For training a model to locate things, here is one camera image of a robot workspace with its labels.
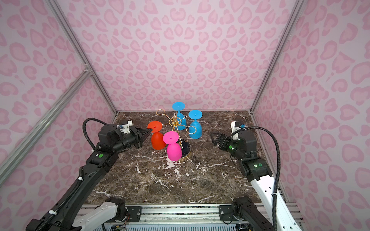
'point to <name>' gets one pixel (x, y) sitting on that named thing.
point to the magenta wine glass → (174, 150)
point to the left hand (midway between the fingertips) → (152, 127)
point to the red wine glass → (158, 139)
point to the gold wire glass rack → (176, 122)
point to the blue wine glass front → (195, 128)
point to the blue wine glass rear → (181, 121)
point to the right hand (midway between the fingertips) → (216, 135)
